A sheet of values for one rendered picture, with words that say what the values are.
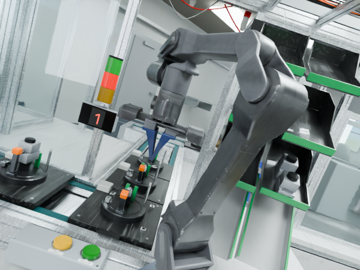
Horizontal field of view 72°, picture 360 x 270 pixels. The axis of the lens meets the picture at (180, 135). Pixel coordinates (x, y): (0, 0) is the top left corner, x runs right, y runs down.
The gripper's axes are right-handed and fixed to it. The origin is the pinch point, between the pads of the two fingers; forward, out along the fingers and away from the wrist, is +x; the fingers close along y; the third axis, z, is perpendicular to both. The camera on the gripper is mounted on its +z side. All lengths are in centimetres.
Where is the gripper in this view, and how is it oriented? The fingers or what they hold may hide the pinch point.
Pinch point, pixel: (155, 145)
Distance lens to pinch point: 55.0
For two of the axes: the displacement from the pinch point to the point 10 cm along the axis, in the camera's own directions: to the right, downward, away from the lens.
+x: -3.2, 9.3, 1.8
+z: 0.6, -1.7, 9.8
